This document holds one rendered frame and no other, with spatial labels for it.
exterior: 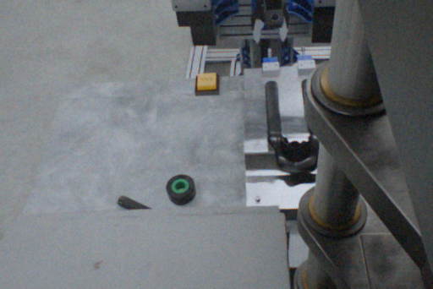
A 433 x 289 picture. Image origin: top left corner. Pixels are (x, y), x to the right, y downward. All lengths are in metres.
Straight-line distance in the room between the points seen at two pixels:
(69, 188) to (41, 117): 1.49
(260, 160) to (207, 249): 0.79
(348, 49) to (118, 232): 0.29
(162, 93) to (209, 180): 0.40
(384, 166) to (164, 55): 2.65
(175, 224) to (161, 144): 0.97
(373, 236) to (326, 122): 0.26
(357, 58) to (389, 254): 0.32
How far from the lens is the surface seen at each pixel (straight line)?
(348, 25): 0.46
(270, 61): 1.54
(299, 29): 1.96
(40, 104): 3.00
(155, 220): 0.52
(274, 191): 1.26
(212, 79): 1.59
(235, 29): 1.96
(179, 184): 1.35
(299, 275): 0.95
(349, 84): 0.50
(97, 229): 0.53
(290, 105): 1.42
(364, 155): 0.48
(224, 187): 1.35
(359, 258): 0.70
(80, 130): 1.60
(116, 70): 3.04
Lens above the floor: 1.91
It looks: 50 degrees down
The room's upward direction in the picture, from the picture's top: 8 degrees counter-clockwise
